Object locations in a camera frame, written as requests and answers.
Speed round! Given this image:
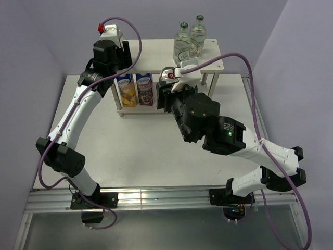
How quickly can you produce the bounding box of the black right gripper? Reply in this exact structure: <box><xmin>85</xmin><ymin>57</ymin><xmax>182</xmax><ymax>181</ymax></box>
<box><xmin>157</xmin><ymin>79</ymin><xmax>196</xmax><ymax>142</ymax></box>

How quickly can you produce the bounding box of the silver blue energy can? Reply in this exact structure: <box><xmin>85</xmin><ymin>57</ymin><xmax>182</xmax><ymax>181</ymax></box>
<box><xmin>159</xmin><ymin>66</ymin><xmax>179</xmax><ymax>84</ymax></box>
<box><xmin>118</xmin><ymin>30</ymin><xmax>123</xmax><ymax>47</ymax></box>

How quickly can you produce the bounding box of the clear bottle green cap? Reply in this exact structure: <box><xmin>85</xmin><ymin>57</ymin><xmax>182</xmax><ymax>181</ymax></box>
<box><xmin>173</xmin><ymin>22</ymin><xmax>191</xmax><ymax>65</ymax></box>
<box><xmin>190</xmin><ymin>15</ymin><xmax>207</xmax><ymax>58</ymax></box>

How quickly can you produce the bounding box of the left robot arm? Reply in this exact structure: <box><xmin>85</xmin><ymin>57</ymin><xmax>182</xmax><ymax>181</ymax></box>
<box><xmin>36</xmin><ymin>39</ymin><xmax>133</xmax><ymax>208</ymax></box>

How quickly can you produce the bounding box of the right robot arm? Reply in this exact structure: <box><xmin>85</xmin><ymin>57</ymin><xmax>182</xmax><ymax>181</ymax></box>
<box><xmin>157</xmin><ymin>81</ymin><xmax>306</xmax><ymax>203</ymax></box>

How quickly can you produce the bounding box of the white two-tier shelf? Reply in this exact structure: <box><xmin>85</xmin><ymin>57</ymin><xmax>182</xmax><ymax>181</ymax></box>
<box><xmin>112</xmin><ymin>39</ymin><xmax>224</xmax><ymax>117</ymax></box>

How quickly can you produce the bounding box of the pineapple juice carton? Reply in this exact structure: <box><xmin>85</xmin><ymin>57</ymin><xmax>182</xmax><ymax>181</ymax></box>
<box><xmin>116</xmin><ymin>74</ymin><xmax>137</xmax><ymax>107</ymax></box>

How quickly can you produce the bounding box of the red grape juice carton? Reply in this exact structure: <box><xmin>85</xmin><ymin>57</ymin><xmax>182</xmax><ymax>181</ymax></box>
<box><xmin>136</xmin><ymin>73</ymin><xmax>154</xmax><ymax>106</ymax></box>

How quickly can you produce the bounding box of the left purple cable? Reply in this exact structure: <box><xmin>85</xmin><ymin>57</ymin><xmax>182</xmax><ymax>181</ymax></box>
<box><xmin>37</xmin><ymin>17</ymin><xmax>143</xmax><ymax>230</ymax></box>

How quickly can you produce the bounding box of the purple cable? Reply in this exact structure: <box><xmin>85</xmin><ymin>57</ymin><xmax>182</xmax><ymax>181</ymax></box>
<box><xmin>37</xmin><ymin>17</ymin><xmax>143</xmax><ymax>230</ymax></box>
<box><xmin>182</xmin><ymin>53</ymin><xmax>312</xmax><ymax>249</ymax></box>

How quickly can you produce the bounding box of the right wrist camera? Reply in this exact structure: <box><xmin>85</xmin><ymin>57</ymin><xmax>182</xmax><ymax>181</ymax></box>
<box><xmin>171</xmin><ymin>59</ymin><xmax>201</xmax><ymax>93</ymax></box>

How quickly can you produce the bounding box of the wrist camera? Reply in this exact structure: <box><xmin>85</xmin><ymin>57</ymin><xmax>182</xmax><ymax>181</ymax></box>
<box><xmin>98</xmin><ymin>23</ymin><xmax>123</xmax><ymax>49</ymax></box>
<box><xmin>171</xmin><ymin>59</ymin><xmax>201</xmax><ymax>93</ymax></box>

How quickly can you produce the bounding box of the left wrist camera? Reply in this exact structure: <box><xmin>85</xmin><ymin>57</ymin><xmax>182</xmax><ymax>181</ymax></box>
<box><xmin>98</xmin><ymin>23</ymin><xmax>123</xmax><ymax>49</ymax></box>

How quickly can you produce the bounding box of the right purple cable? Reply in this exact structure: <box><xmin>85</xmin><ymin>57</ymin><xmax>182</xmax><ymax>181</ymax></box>
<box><xmin>182</xmin><ymin>53</ymin><xmax>312</xmax><ymax>249</ymax></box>

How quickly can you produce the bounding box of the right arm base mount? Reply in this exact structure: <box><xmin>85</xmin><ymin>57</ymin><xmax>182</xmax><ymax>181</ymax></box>
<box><xmin>209</xmin><ymin>188</ymin><xmax>255</xmax><ymax>220</ymax></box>

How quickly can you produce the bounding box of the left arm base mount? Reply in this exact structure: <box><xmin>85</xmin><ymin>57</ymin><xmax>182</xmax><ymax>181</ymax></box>
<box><xmin>70</xmin><ymin>192</ymin><xmax>118</xmax><ymax>230</ymax></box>

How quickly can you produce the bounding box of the aluminium rail frame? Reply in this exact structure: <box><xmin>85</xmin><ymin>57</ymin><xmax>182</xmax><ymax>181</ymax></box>
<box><xmin>15</xmin><ymin>73</ymin><xmax>313</xmax><ymax>250</ymax></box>

